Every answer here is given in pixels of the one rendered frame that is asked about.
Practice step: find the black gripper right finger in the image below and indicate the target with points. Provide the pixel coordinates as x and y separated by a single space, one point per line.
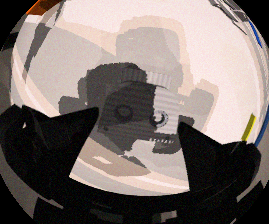
203 156

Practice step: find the yellow flat bar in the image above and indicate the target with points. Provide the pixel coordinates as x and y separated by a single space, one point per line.
249 127

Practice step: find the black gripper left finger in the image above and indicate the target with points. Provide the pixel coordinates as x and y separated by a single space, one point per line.
65 135

